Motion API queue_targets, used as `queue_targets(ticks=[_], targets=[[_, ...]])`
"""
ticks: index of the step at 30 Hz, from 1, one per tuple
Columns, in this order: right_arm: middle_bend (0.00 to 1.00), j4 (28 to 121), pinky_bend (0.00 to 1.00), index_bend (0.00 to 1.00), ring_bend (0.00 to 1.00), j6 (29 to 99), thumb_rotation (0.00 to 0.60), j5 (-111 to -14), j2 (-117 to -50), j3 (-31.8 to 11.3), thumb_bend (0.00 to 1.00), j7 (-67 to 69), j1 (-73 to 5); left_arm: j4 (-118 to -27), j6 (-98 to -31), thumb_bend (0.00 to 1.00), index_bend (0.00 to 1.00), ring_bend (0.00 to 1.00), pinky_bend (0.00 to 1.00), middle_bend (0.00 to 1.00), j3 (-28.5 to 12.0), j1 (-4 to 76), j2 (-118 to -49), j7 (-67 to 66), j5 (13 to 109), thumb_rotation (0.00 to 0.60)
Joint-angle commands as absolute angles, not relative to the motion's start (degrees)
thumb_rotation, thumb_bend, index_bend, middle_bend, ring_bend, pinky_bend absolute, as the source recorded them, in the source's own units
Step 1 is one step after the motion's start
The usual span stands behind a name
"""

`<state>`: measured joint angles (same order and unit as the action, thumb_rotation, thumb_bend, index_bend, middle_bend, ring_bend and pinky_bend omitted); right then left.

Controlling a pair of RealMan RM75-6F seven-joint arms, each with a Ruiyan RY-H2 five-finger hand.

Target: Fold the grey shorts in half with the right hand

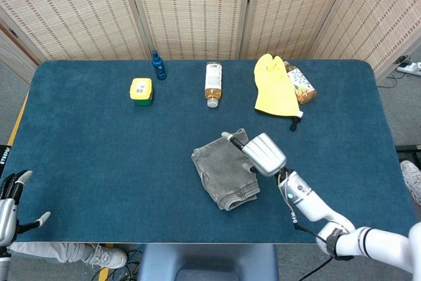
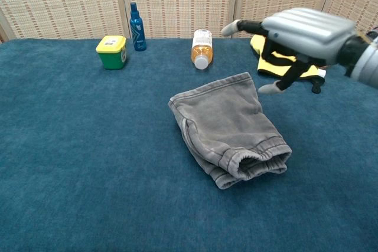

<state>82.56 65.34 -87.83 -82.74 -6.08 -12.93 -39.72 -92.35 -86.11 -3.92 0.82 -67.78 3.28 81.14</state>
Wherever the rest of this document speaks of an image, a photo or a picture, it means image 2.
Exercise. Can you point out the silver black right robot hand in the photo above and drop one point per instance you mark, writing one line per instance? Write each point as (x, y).
(310, 33)

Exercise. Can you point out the grey shorts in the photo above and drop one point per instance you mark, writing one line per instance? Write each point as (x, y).
(227, 128)

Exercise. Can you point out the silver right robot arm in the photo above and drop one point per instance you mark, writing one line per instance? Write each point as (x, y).
(367, 63)

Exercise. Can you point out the yellow oven glove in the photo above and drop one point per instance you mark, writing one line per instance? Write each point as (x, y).
(274, 67)

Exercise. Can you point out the white capped tea bottle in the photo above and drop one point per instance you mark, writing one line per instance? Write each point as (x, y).
(202, 48)

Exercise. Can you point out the blue spray bottle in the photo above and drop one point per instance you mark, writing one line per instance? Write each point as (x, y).
(138, 33)

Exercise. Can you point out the yellow lidded green container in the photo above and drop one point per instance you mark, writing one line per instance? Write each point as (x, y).
(112, 54)

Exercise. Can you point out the blue table cloth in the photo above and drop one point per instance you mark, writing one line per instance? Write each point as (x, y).
(88, 145)

